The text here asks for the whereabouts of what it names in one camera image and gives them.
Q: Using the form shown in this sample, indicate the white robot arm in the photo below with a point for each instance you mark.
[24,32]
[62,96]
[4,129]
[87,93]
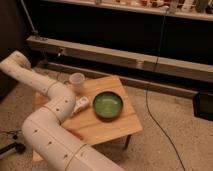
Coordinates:
[42,129]

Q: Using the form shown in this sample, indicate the green ceramic bowl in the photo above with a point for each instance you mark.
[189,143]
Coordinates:
[107,105]

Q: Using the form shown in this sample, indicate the translucent plastic cup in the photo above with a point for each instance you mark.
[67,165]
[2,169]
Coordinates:
[77,82]

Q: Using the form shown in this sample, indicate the wooden side table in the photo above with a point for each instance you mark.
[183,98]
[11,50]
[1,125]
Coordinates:
[93,130]

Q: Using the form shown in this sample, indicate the long wooden beam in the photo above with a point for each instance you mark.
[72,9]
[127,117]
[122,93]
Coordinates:
[185,69]

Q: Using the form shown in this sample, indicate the black tripod foot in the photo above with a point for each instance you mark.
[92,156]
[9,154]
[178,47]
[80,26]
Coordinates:
[18,147]

